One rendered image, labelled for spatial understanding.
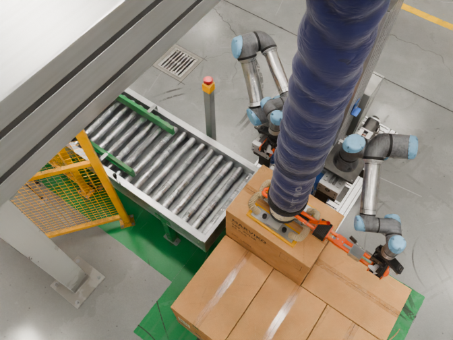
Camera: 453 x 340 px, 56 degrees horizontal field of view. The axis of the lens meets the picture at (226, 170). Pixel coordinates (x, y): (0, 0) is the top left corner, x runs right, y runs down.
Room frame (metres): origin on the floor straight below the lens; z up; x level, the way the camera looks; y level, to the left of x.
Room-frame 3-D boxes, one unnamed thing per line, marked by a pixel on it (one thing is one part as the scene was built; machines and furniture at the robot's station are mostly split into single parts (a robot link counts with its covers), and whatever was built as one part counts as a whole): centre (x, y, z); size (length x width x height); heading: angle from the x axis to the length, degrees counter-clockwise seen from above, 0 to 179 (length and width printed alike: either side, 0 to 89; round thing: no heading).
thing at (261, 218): (0.95, -0.28, 0.97); 0.34 x 0.10 x 0.05; 52
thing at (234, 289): (0.61, -0.42, 0.34); 1.20 x 1.00 x 0.40; 54
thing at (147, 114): (2.36, 1.03, 0.60); 1.60 x 0.10 x 0.09; 54
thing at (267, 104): (1.50, -0.26, 1.37); 0.11 x 0.11 x 0.08; 22
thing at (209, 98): (1.99, 0.13, 0.50); 0.07 x 0.07 x 1.00; 54
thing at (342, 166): (1.33, -0.74, 1.09); 0.15 x 0.15 x 0.10
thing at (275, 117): (1.40, -0.28, 1.37); 0.09 x 0.08 x 0.11; 22
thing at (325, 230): (0.87, -0.54, 1.07); 0.10 x 0.08 x 0.06; 142
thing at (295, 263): (1.03, -0.35, 0.74); 0.60 x 0.40 x 0.40; 53
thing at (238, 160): (2.19, 0.71, 0.50); 2.31 x 0.05 x 0.19; 54
